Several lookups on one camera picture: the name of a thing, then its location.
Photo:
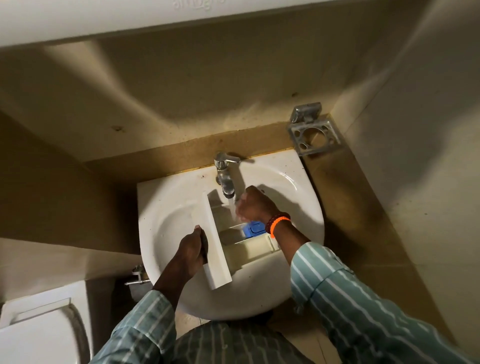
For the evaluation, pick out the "metal wall toothbrush holder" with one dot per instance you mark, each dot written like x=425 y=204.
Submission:
x=314 y=144

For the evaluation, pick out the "person's right hand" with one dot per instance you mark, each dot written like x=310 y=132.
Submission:
x=258 y=206

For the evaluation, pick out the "striped teal shirt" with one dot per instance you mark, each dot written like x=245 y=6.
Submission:
x=240 y=345

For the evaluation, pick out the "person's left forearm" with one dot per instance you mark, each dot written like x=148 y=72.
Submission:
x=150 y=322

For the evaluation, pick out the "chrome basin faucet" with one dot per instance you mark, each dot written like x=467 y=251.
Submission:
x=225 y=180

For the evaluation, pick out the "person's right fingers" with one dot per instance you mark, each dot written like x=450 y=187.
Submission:
x=242 y=210

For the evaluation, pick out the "person's right forearm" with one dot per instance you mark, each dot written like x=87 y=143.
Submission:
x=337 y=292

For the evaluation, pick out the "orange wristband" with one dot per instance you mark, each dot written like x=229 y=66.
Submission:
x=276 y=226

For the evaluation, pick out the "blue drawer insert cap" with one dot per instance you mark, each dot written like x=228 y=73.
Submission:
x=255 y=228

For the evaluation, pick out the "person's left hand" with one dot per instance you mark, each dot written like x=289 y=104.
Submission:
x=189 y=253

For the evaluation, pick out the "person's left fingers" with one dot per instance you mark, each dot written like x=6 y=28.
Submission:
x=201 y=243

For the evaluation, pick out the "white detergent dispenser drawer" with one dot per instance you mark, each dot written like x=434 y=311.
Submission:
x=215 y=247

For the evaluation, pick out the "chrome angle valve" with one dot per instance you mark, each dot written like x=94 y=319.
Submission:
x=138 y=279

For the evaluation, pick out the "white ceramic wash basin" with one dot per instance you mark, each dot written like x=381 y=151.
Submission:
x=168 y=210

